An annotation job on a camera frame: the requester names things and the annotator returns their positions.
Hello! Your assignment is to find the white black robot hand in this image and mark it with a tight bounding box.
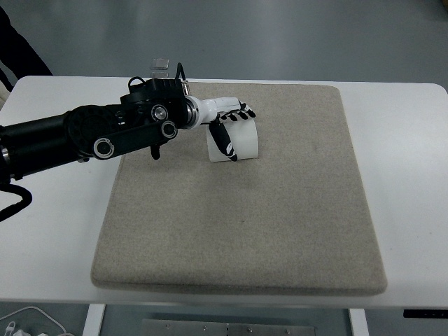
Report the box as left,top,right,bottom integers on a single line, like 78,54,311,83
193,97,257,163

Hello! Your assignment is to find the white cup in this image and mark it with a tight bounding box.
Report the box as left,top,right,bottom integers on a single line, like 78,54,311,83
206,117,260,163

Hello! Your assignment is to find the clear plastic floor piece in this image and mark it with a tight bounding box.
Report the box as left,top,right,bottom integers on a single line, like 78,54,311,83
149,57,171,78

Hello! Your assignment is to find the beige fabric mat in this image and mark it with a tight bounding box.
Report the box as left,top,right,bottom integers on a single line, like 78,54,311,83
90,80,389,298

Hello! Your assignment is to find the person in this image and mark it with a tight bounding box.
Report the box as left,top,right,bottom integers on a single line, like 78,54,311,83
0,6,54,92

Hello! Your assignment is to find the white table leg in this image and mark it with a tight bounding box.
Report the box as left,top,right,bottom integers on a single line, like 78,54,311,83
83,303,106,336
348,307,370,336

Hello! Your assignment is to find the black table control panel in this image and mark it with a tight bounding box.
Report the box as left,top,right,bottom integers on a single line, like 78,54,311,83
402,309,448,319

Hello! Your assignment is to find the white cable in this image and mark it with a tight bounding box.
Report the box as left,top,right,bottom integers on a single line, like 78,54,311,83
0,305,68,336

